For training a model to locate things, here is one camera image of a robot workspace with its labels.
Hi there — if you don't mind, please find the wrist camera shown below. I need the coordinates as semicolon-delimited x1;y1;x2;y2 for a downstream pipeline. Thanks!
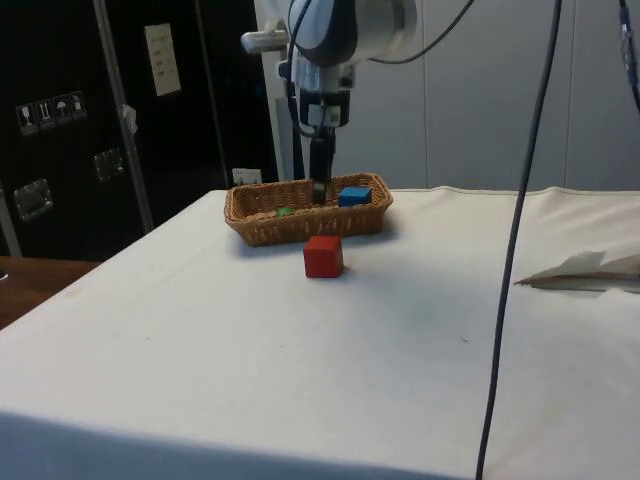
240;29;291;54

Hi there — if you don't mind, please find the grey cable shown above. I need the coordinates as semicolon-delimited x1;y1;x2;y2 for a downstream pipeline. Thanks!
368;0;476;65

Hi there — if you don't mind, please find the wicker basket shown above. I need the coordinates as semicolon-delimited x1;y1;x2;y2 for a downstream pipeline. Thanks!
223;172;394;248

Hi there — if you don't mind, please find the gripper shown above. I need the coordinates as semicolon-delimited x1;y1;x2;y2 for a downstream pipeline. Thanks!
299;89;351;204

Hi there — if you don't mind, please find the black cabinet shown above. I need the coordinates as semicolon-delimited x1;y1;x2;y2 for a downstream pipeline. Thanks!
0;0;280;262

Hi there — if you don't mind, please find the red cube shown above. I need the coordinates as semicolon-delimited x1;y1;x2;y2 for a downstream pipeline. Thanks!
302;235;345;280

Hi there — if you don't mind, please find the blue cube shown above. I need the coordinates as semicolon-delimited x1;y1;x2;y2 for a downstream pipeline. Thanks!
337;186;374;208

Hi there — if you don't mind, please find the black cable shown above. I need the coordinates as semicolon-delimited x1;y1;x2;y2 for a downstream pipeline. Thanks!
285;0;321;139
473;0;564;480
616;0;640;114

